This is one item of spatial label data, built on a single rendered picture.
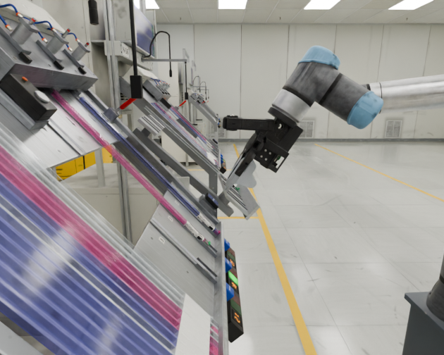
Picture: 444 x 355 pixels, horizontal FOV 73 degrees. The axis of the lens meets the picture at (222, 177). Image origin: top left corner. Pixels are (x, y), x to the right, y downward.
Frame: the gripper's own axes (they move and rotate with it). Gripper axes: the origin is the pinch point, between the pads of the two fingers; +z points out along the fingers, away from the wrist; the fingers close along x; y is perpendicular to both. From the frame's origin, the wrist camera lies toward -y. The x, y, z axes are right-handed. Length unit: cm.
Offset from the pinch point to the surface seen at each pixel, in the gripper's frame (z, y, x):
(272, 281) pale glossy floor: 59, 76, 98
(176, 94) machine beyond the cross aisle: 13, -76, 451
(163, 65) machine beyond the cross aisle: -15, -116, 451
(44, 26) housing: -7, -54, 8
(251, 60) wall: -147, 4, 760
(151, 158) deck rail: 9.5, -19.3, 19.0
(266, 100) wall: -85, 94, 760
